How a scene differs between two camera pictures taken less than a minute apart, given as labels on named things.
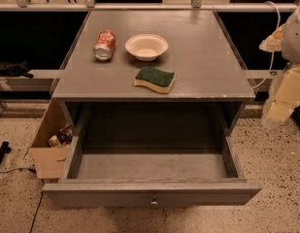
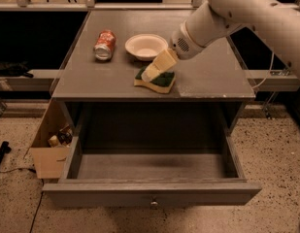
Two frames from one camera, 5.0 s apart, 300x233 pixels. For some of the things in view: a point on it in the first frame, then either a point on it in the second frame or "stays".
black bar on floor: [4, 149] stays
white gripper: [294, 43] → [183, 46]
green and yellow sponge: [158, 80] stays
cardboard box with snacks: [52, 141] stays
